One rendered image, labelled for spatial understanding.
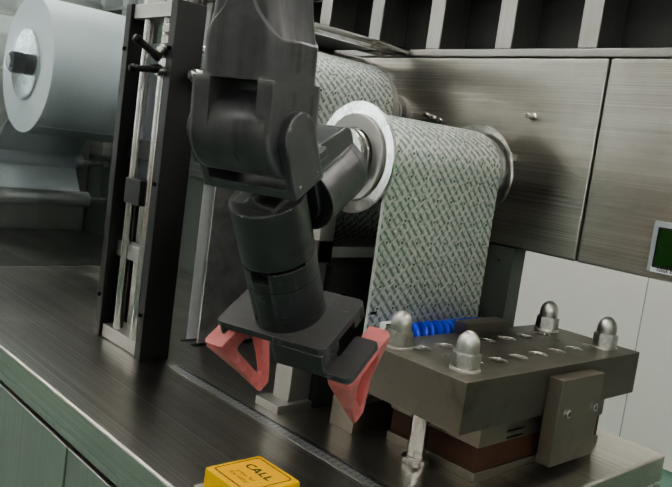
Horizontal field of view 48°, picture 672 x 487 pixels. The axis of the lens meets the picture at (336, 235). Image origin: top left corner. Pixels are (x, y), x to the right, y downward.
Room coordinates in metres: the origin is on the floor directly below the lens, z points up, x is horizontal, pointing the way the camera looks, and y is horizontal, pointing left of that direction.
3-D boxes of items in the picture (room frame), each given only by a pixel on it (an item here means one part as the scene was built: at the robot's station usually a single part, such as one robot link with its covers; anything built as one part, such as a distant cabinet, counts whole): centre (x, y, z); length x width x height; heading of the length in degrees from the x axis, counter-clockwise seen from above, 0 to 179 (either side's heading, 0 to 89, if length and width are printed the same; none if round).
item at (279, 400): (1.00, 0.04, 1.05); 0.06 x 0.05 x 0.31; 133
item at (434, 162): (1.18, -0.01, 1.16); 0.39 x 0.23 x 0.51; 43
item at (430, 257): (1.04, -0.14, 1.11); 0.23 x 0.01 x 0.18; 133
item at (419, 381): (0.98, -0.25, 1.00); 0.40 x 0.16 x 0.06; 133
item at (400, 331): (0.90, -0.09, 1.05); 0.04 x 0.04 x 0.04
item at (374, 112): (1.00, -0.01, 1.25); 0.15 x 0.01 x 0.15; 43
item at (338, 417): (1.04, -0.14, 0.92); 0.28 x 0.04 x 0.04; 133
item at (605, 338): (1.06, -0.40, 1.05); 0.04 x 0.04 x 0.04
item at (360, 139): (0.99, 0.00, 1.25); 0.07 x 0.02 x 0.07; 43
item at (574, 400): (0.92, -0.33, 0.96); 0.10 x 0.03 x 0.11; 133
